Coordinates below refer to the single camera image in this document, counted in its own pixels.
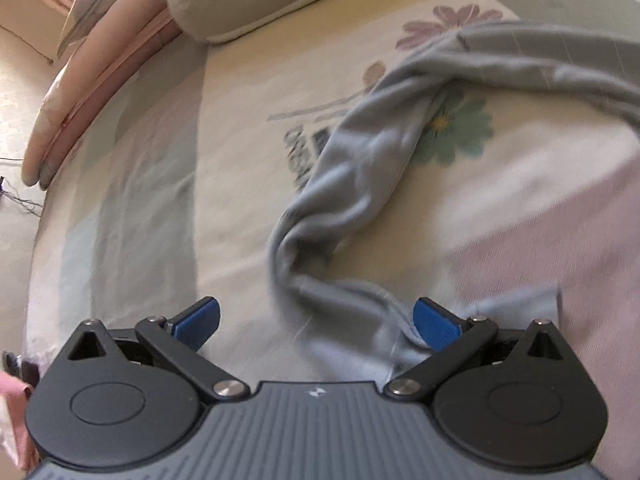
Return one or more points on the grey-blue pants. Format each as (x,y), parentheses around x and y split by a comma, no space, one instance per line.
(360,169)

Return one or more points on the patchwork bed sheet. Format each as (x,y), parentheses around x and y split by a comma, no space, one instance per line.
(172,193)

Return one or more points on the pink folded quilt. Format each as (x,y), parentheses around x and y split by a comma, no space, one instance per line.
(130,33)

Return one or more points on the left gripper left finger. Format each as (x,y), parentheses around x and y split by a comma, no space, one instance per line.
(118,398)

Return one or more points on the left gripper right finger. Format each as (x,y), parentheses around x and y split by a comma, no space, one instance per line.
(512,399)

